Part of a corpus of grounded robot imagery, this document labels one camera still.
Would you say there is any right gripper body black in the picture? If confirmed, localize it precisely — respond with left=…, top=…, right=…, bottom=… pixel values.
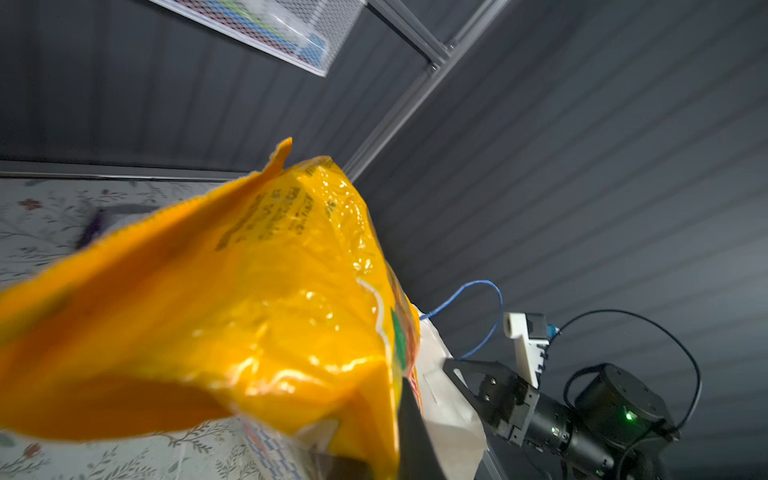
left=476, top=374, right=615, bottom=477

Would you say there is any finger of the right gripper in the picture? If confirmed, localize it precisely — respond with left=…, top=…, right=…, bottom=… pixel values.
left=443, top=358, right=516, bottom=420

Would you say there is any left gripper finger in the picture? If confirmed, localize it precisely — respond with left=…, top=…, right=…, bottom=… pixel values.
left=397, top=378, right=446, bottom=480

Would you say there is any blue checkered paper bag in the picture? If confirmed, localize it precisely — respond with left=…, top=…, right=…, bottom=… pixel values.
left=241, top=280, right=503, bottom=479

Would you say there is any yellow snack bag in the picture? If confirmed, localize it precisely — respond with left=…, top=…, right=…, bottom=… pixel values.
left=1, top=140, right=420, bottom=479

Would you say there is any small purple snack bag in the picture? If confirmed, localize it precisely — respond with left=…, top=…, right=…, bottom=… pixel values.
left=75, top=204, right=158, bottom=251

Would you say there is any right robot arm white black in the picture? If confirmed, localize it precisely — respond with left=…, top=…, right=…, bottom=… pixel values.
left=443, top=358, right=680, bottom=479

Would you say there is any white wire wall basket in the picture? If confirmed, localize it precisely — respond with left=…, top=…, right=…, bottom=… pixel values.
left=157, top=0, right=367, bottom=77

